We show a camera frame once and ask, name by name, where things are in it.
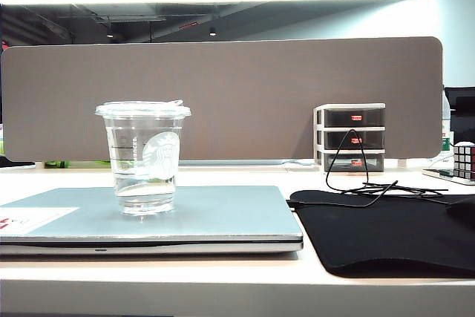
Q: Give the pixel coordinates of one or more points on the white sticker with red print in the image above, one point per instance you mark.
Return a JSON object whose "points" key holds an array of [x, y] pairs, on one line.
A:
{"points": [[33, 218]]}

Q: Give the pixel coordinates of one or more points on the clear bottle with green label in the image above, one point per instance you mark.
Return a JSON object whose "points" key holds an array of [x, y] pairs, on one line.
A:
{"points": [[446, 124]]}

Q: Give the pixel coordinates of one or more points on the black flat object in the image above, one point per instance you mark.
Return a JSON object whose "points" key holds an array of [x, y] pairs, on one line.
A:
{"points": [[15, 164]]}

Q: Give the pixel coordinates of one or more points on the brown desk partition panel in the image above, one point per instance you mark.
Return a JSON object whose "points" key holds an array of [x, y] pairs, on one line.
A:
{"points": [[259, 90]]}

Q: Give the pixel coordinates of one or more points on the smartphone with white case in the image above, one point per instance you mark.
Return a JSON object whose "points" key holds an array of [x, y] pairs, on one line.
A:
{"points": [[439, 174]]}

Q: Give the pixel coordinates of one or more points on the Rubik's cube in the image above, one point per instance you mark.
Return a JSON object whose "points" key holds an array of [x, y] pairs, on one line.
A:
{"points": [[465, 161]]}

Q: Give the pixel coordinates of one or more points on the clear plastic coffee cup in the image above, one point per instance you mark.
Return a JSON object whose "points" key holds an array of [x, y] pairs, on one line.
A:
{"points": [[144, 161]]}

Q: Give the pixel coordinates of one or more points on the green item behind partition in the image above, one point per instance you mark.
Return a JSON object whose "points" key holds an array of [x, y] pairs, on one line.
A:
{"points": [[59, 164]]}

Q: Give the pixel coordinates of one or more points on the silver Dell laptop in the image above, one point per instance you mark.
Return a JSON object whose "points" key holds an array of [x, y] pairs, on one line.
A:
{"points": [[222, 217]]}

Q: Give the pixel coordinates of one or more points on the black ceiling spotlight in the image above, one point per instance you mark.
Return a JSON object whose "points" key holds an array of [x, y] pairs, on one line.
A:
{"points": [[212, 31], [110, 33]]}

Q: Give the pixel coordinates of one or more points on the white drawer organizer frame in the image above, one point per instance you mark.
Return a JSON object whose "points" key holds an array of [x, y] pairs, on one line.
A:
{"points": [[318, 135]]}

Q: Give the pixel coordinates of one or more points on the black mouse pad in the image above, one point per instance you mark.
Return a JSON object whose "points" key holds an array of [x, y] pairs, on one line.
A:
{"points": [[371, 237]]}

